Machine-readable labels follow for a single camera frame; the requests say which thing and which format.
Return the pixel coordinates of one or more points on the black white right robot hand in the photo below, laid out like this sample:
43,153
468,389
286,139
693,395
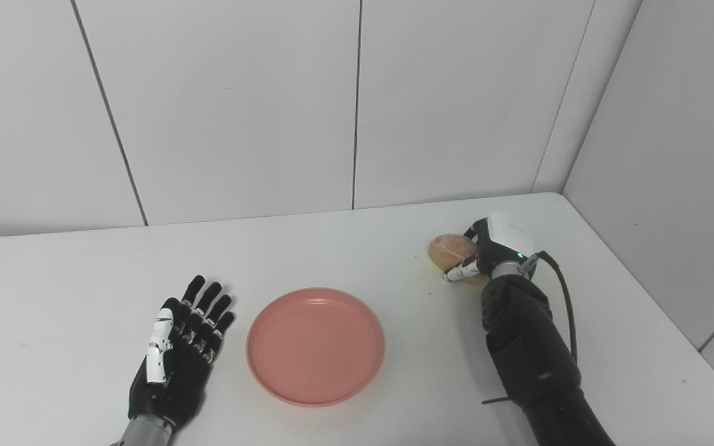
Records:
506,238

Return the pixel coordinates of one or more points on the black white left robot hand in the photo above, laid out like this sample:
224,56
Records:
177,378

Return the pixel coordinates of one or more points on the brown bread roll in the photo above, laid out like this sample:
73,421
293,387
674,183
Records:
451,249

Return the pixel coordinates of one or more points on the pink round plate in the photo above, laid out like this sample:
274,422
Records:
315,347

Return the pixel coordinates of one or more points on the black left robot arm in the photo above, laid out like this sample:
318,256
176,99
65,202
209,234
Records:
143,433

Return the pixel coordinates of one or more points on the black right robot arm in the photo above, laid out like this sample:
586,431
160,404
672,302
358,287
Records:
530,353

